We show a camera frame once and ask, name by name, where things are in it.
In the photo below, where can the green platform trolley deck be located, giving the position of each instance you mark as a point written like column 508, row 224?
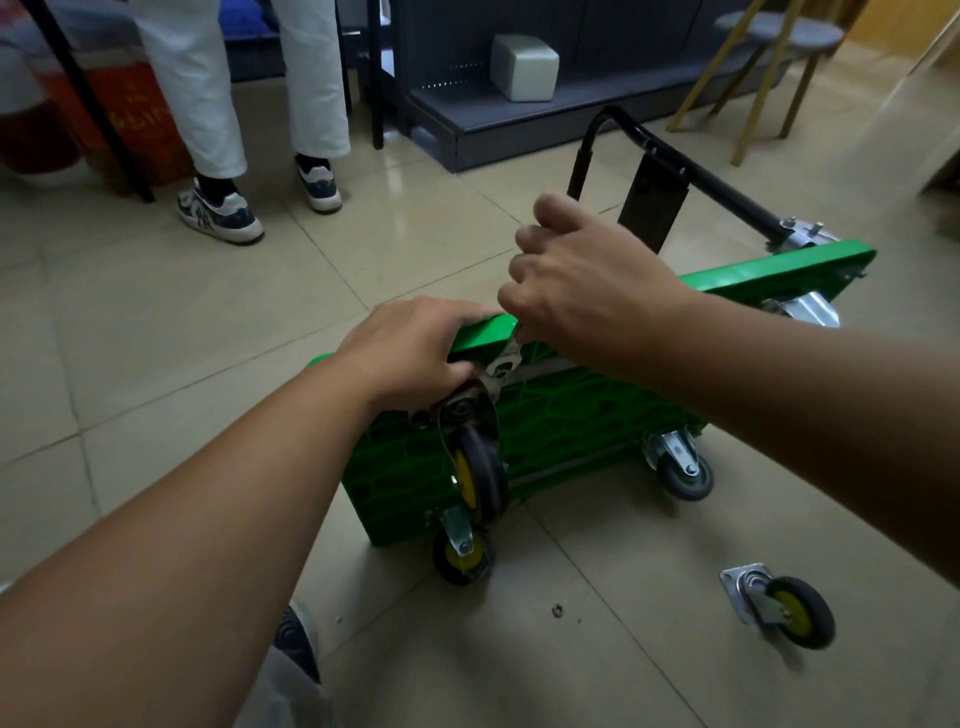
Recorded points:
column 570, row 427

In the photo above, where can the white box on shelf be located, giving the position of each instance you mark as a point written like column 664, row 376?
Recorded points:
column 525, row 67

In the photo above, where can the silver wrench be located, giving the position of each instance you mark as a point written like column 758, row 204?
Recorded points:
column 506, row 364

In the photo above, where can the wooden stool legs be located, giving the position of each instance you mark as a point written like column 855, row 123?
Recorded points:
column 765, row 67

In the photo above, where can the person's left forearm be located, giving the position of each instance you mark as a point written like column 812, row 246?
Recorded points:
column 150, row 577

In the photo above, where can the person's right forearm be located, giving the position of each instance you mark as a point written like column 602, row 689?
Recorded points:
column 840, row 405

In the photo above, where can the person's light trousers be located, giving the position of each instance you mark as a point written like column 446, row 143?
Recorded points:
column 281, row 694

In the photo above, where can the person's left hand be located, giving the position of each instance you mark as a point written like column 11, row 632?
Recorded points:
column 405, row 352

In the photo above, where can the person's dark shoe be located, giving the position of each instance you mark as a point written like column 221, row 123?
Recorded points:
column 300, row 637

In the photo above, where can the person's right hand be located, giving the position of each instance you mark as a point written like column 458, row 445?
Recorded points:
column 592, row 292

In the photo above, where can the blue plastic crate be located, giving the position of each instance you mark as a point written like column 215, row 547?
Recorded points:
column 244, row 15

